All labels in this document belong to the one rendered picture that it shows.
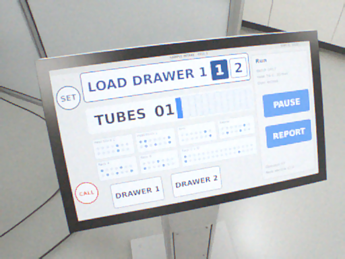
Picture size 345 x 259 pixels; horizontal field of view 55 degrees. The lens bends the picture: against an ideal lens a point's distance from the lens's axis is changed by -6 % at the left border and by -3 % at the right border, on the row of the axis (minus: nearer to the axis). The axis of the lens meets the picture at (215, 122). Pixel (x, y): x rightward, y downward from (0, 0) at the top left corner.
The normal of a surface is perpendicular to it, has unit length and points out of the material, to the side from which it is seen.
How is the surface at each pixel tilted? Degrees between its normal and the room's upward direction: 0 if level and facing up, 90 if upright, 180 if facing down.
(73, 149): 50
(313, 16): 90
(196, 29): 90
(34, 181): 0
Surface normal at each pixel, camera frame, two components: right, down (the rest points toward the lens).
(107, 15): -0.33, 0.69
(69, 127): 0.24, 0.14
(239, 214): 0.07, -0.66
